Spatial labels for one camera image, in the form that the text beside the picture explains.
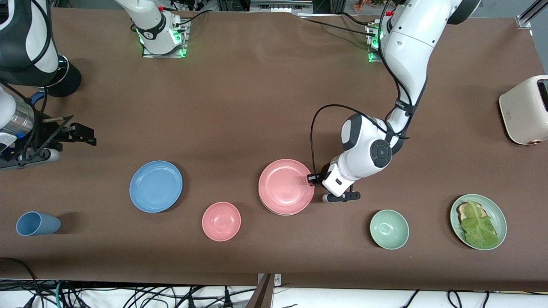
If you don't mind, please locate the pink plate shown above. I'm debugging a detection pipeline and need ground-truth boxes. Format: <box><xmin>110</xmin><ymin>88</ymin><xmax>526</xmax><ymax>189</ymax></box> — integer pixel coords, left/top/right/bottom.
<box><xmin>258</xmin><ymin>159</ymin><xmax>315</xmax><ymax>214</ymax></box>

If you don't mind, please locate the blue plate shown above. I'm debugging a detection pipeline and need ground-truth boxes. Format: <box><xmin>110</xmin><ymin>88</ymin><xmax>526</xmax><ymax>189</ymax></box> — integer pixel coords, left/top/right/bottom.
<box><xmin>129</xmin><ymin>160</ymin><xmax>183</xmax><ymax>213</ymax></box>

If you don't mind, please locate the beige plate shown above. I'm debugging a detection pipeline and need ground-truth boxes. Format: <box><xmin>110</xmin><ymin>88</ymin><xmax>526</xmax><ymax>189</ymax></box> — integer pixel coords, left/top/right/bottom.
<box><xmin>259</xmin><ymin>188</ymin><xmax>311</xmax><ymax>216</ymax></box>

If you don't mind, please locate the black pot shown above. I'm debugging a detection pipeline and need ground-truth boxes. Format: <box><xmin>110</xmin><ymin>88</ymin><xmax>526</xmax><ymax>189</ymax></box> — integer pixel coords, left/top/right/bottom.
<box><xmin>43</xmin><ymin>53</ymin><xmax>82</xmax><ymax>98</ymax></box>

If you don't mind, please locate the green bowl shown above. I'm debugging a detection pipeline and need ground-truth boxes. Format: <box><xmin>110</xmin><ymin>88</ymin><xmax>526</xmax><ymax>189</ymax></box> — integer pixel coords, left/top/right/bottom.
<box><xmin>369</xmin><ymin>209</ymin><xmax>410</xmax><ymax>250</ymax></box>

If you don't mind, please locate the blue cup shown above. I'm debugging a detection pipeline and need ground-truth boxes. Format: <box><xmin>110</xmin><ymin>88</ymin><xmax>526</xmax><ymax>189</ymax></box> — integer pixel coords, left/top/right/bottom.
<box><xmin>16</xmin><ymin>211</ymin><xmax>62</xmax><ymax>237</ymax></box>

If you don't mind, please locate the pink bowl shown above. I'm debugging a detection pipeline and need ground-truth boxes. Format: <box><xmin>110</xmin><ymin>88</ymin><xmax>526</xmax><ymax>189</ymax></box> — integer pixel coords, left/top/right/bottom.
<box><xmin>202</xmin><ymin>201</ymin><xmax>241</xmax><ymax>242</ymax></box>

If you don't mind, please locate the toasted bread slice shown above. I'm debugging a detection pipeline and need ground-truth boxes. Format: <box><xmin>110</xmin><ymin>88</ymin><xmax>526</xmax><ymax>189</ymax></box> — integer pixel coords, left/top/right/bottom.
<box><xmin>456</xmin><ymin>202</ymin><xmax>488</xmax><ymax>223</ymax></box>

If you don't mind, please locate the dark angled bar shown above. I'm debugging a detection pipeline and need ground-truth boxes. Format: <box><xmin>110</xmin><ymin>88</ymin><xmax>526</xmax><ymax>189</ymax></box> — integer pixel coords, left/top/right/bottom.
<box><xmin>245</xmin><ymin>274</ymin><xmax>274</xmax><ymax>308</ymax></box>

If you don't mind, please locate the green lettuce leaf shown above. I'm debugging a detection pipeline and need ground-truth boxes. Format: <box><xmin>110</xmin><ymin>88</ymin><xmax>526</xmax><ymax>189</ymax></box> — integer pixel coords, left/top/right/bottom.
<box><xmin>460</xmin><ymin>200</ymin><xmax>500</xmax><ymax>249</ymax></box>

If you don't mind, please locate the green plate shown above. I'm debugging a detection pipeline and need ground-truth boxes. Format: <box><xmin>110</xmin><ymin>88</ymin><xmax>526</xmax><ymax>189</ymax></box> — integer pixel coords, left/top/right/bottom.
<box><xmin>450</xmin><ymin>194</ymin><xmax>507</xmax><ymax>251</ymax></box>

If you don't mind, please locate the grey equipment box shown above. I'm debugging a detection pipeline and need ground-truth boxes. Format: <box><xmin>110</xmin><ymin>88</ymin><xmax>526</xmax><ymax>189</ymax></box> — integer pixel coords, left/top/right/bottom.
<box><xmin>250</xmin><ymin>0</ymin><xmax>313</xmax><ymax>13</ymax></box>

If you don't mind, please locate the beige toaster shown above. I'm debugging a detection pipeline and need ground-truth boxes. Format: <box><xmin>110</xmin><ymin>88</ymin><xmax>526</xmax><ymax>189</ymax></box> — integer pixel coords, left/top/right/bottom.
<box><xmin>499</xmin><ymin>75</ymin><xmax>548</xmax><ymax>146</ymax></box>

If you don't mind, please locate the black arm base cable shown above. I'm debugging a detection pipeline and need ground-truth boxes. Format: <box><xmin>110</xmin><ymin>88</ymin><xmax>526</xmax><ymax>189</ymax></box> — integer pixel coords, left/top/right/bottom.
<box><xmin>173</xmin><ymin>9</ymin><xmax>210</xmax><ymax>28</ymax></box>
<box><xmin>300</xmin><ymin>13</ymin><xmax>375</xmax><ymax>37</ymax></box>

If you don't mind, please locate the aluminium frame post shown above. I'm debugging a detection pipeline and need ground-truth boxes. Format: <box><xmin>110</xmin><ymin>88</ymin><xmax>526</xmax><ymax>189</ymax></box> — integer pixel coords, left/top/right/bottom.
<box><xmin>516</xmin><ymin>0</ymin><xmax>548</xmax><ymax>30</ymax></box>

